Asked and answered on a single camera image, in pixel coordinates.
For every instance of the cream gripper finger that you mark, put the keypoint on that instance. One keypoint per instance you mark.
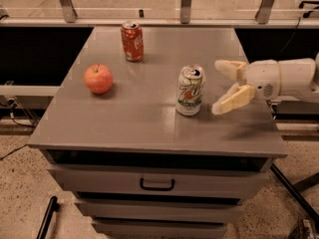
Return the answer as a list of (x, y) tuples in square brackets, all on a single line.
[(235, 98), (231, 69)]

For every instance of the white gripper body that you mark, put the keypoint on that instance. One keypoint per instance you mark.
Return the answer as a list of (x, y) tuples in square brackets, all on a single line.
[(264, 78)]

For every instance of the white green 7up can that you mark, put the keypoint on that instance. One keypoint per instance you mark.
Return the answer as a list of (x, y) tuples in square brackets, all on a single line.
[(190, 87)]

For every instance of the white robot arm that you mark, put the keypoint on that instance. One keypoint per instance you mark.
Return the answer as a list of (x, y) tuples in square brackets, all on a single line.
[(299, 79)]

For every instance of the orange soda can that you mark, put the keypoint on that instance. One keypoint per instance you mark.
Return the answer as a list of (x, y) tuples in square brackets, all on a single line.
[(132, 39)]

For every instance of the black metal stand leg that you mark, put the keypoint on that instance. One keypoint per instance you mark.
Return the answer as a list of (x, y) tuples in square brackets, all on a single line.
[(295, 191)]

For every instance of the grey drawer cabinet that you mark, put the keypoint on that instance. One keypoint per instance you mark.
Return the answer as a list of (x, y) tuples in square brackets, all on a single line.
[(100, 146)]

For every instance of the red apple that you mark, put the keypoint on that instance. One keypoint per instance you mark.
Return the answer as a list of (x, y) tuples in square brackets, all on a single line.
[(98, 79)]

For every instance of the black bar on floor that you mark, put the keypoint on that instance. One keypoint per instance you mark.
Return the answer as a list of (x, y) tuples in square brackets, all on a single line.
[(52, 207)]

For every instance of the metal window post right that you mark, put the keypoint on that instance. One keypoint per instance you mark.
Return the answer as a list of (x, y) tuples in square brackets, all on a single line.
[(263, 14)]

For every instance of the metal window post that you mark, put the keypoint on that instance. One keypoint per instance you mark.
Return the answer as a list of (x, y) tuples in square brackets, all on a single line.
[(263, 14), (185, 11), (69, 12)]

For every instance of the metal window post middle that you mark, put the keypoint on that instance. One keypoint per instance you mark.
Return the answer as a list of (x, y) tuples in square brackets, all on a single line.
[(185, 11)]

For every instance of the black drawer handle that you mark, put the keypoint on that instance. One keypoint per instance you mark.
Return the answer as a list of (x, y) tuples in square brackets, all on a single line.
[(157, 186)]

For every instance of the metal window post left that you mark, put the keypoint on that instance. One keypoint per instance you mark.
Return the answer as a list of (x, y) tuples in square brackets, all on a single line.
[(69, 12)]

